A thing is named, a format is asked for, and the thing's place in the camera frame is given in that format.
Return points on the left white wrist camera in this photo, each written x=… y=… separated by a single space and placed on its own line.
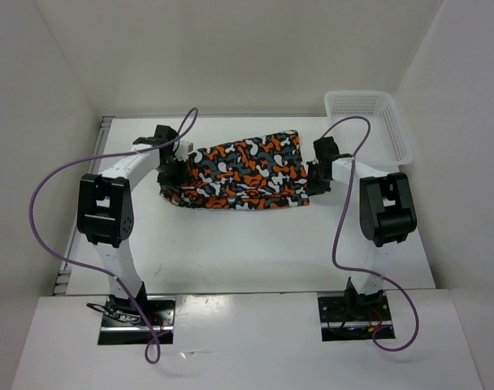
x=183 y=150

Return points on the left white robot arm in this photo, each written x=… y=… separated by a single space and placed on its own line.
x=105 y=215

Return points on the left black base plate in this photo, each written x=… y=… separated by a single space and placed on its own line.
x=119 y=329

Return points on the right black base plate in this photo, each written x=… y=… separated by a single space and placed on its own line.
x=338 y=323

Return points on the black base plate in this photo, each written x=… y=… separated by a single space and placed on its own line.
x=119 y=329
x=338 y=323

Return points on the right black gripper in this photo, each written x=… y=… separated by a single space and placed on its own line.
x=313 y=188

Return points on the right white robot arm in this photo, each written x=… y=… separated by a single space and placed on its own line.
x=386 y=217

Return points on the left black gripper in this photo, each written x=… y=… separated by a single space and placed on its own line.
x=178 y=180

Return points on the white plastic basket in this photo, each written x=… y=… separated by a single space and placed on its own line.
x=360 y=113

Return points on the orange camouflage shorts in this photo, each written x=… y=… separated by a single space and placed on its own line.
x=257 y=173

